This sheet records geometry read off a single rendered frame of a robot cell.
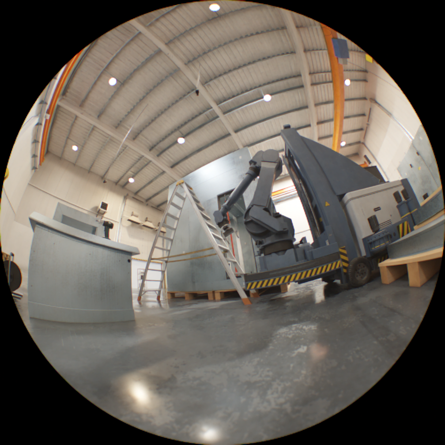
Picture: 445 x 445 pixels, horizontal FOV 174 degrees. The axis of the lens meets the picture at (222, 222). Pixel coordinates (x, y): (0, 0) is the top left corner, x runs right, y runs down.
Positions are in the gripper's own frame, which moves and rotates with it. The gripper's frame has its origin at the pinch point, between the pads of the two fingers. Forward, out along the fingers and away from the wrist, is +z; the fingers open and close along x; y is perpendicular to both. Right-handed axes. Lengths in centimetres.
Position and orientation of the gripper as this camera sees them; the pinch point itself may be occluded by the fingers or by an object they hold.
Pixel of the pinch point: (232, 239)
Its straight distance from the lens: 174.4
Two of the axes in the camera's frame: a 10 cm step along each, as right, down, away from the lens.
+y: 3.4, 3.3, 8.8
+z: 4.5, 7.6, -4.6
